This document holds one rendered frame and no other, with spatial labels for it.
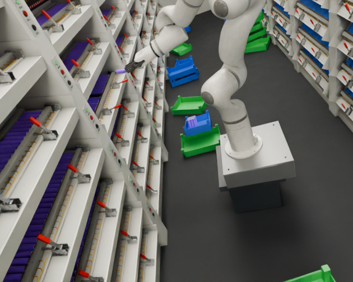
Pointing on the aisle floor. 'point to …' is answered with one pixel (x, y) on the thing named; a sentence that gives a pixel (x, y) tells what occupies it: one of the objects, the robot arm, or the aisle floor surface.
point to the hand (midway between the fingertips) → (129, 67)
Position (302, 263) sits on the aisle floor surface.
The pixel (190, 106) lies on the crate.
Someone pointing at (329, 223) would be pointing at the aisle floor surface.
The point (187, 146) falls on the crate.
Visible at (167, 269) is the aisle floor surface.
